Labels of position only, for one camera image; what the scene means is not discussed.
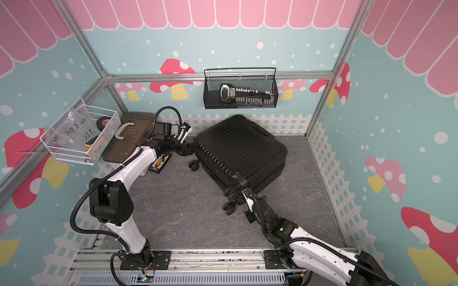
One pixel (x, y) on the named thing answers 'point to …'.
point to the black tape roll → (101, 122)
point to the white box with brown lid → (135, 127)
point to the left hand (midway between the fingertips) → (188, 146)
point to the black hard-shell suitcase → (242, 155)
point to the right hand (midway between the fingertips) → (247, 200)
